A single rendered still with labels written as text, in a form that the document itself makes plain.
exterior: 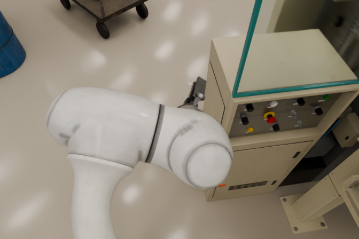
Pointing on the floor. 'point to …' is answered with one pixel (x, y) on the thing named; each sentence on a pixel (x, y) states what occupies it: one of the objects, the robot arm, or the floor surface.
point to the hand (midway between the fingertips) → (179, 104)
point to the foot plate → (286, 201)
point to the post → (326, 191)
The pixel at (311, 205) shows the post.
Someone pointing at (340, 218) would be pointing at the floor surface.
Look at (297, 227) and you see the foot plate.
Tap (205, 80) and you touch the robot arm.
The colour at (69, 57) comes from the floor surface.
